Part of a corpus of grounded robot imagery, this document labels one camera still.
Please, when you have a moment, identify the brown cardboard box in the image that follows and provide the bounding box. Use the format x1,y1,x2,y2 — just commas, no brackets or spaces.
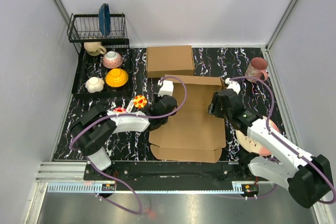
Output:
149,76,226,163
146,46,194,78

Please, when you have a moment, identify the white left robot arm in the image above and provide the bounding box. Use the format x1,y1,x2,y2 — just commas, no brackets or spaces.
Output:
70,95,177,180

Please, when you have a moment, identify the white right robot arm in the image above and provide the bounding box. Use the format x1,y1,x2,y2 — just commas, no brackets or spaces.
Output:
208,89,335,208

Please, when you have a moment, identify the closed brown cardboard box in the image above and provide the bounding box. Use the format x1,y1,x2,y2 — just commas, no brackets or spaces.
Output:
146,46,194,78

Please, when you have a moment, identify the orange sunflower plush toy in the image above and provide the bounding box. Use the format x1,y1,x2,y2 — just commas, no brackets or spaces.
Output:
133,95,148,109

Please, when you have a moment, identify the cream pink floral plate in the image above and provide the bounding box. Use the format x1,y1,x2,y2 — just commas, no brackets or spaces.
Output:
235,120,280,156

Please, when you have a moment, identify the pink sunflower plush toy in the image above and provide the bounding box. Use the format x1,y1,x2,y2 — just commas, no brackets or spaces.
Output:
113,107,127,113

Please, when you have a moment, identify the pink patterned mug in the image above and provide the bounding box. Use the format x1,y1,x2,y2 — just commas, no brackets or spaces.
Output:
245,57,268,83

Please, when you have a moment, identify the orange yellow ribbed bowl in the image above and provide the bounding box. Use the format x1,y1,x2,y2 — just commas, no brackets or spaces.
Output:
105,68,129,88

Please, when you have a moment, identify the pink patterned bowl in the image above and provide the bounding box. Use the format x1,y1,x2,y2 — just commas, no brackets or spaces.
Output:
103,51,123,69

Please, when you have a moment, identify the white flower-shaped cup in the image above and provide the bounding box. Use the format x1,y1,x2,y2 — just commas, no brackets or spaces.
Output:
85,77,104,93

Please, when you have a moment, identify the cream ceramic mug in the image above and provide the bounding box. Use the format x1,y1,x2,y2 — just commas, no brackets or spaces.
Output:
83,41,107,56

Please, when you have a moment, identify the blue plate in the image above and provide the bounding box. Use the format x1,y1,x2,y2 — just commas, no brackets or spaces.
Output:
98,3,111,36

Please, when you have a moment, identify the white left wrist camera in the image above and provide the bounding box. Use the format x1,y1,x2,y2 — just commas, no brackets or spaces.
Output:
157,80,174,97

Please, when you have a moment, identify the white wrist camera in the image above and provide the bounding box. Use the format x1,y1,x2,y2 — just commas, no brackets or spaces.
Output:
225,78,241,94
157,80,174,97

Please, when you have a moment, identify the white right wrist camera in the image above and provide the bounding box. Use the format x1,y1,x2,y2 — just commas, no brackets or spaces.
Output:
225,78,241,94

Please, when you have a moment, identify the black wire dish rack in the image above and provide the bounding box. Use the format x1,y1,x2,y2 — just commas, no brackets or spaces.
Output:
67,13,132,100

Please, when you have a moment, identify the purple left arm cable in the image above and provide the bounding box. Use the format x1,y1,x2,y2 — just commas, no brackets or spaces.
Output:
69,76,188,214

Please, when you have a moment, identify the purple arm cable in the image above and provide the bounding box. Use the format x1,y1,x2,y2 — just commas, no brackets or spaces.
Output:
215,76,336,204
69,76,188,214

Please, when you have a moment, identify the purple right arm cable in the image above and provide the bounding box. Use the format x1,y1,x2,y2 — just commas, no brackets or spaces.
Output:
215,76,336,204

